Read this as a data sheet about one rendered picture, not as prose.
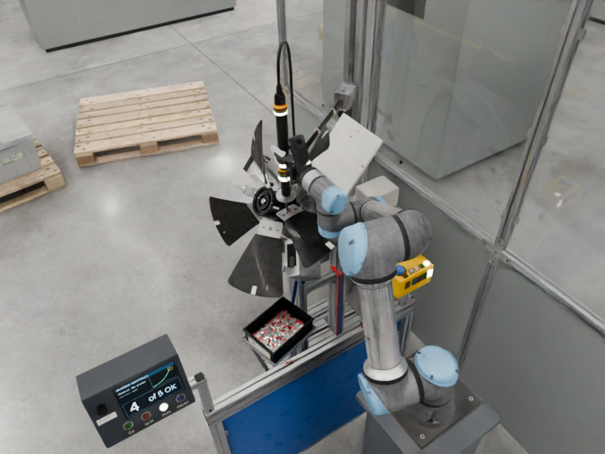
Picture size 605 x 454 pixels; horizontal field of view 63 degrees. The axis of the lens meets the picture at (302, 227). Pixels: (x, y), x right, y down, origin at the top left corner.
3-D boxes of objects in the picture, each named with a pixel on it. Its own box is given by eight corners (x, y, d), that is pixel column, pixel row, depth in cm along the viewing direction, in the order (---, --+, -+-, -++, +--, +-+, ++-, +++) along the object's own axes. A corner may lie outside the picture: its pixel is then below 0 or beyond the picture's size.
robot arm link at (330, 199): (328, 222, 148) (328, 200, 142) (308, 202, 155) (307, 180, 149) (349, 211, 150) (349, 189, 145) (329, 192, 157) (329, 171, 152)
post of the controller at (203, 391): (212, 403, 166) (202, 370, 153) (215, 410, 164) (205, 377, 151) (203, 407, 165) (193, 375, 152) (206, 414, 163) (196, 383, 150)
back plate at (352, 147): (248, 228, 235) (246, 227, 234) (327, 100, 216) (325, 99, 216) (308, 301, 201) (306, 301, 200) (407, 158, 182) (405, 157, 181)
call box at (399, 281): (412, 267, 194) (416, 248, 187) (430, 284, 188) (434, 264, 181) (380, 285, 188) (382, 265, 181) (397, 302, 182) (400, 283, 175)
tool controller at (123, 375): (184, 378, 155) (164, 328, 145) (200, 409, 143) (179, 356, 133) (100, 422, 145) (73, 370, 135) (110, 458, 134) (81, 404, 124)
